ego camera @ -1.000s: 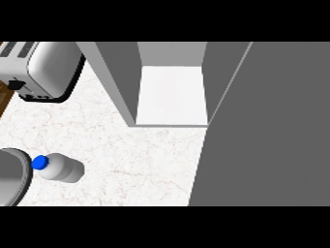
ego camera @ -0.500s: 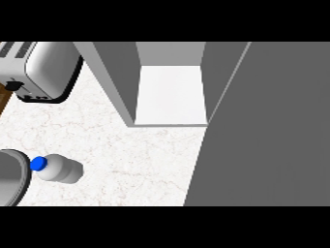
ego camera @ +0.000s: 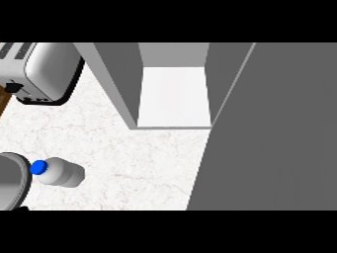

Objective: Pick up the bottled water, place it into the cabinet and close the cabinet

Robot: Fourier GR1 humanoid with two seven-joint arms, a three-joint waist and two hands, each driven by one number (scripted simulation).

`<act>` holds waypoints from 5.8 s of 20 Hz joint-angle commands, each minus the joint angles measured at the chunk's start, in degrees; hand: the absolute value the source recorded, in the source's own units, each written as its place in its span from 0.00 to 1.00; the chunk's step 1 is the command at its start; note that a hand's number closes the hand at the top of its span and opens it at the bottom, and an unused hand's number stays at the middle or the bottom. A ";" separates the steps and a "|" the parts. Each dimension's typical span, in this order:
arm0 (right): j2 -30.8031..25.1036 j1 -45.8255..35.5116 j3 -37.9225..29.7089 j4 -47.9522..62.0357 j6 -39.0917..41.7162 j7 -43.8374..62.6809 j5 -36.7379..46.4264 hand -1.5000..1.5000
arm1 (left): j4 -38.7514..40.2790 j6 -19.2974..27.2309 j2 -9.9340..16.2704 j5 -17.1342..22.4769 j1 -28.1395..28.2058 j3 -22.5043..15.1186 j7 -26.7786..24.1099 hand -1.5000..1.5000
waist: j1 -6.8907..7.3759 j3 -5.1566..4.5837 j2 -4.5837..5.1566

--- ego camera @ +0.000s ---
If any grey open cabinet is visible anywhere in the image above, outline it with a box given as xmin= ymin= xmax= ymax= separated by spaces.
xmin=73 ymin=42 xmax=258 ymax=130

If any white bottle with blue cap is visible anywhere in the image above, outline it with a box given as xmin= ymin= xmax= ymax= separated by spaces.
xmin=29 ymin=156 xmax=87 ymax=189

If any silver toaster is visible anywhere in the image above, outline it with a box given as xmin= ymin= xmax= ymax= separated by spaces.
xmin=0 ymin=42 xmax=87 ymax=107

